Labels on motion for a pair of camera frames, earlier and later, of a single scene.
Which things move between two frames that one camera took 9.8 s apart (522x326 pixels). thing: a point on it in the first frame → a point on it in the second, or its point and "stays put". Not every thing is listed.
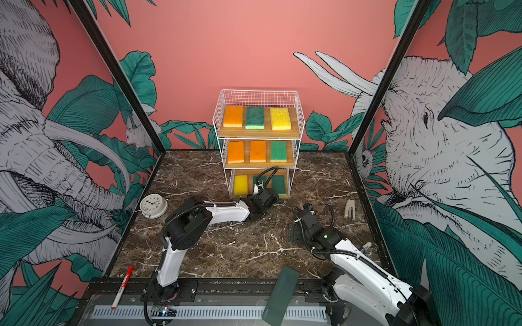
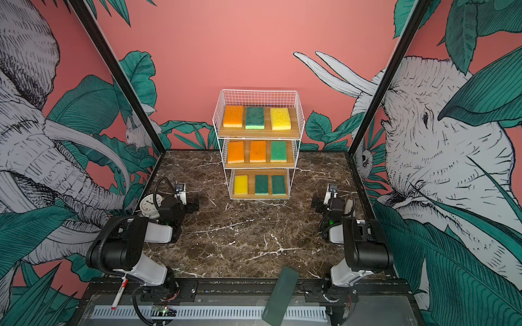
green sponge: x=262 y=178 stays put
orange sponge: x=233 y=116 stays put
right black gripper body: x=298 y=236 → x=321 y=206
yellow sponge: x=240 y=185 stays put
